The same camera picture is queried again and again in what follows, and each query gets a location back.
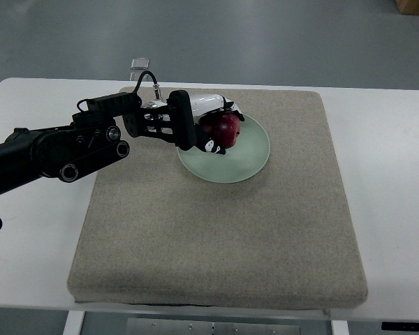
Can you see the upper metal floor plate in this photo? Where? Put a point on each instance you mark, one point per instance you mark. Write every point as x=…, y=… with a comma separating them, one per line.
x=140, y=63

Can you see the white left table leg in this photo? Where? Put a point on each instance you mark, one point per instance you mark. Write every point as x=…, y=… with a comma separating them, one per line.
x=74, y=323

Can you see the red apple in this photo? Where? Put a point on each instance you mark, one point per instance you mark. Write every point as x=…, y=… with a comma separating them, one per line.
x=223, y=127

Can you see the grey metal table crossbar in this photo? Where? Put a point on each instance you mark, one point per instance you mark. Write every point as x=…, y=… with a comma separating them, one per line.
x=163, y=326

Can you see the lower metal floor plate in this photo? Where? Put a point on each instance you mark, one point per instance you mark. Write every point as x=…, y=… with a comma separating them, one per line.
x=138, y=75

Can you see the pale green round plate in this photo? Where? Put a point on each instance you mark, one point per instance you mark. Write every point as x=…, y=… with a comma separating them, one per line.
x=240, y=162

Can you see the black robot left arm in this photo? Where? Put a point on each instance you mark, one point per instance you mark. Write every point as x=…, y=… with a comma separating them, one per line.
x=92, y=140

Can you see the brown cardboard box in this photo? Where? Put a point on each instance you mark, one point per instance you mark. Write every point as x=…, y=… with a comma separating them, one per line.
x=408, y=7

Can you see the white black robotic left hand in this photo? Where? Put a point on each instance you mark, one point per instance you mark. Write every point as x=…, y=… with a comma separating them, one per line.
x=189, y=108

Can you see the beige fabric cushion mat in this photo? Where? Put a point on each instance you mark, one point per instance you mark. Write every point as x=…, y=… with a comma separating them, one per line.
x=155, y=233

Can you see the white right table leg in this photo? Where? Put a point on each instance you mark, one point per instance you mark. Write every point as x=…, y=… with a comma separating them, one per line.
x=340, y=327

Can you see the black table control panel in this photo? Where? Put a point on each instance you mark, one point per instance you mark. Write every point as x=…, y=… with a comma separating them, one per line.
x=400, y=326

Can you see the white table leg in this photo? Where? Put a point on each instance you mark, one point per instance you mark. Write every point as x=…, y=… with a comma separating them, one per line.
x=340, y=327
x=74, y=323

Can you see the metal floor plate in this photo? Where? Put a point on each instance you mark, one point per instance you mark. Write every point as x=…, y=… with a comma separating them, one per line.
x=138, y=75
x=140, y=63

